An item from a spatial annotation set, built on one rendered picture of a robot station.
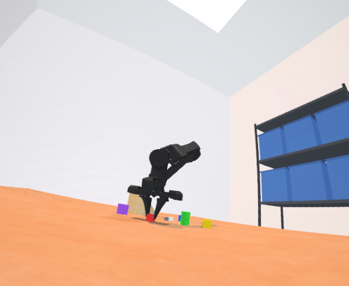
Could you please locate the purple block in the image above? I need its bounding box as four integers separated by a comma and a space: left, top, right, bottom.
116, 203, 129, 215

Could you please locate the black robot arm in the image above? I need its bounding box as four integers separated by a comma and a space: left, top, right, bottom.
141, 141, 201, 192

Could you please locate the green block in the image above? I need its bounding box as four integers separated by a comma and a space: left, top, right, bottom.
181, 218, 190, 225
181, 211, 191, 219

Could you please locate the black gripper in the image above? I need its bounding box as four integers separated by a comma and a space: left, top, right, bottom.
127, 172, 183, 219

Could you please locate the red block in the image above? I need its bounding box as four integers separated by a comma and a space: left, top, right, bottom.
146, 214, 155, 223

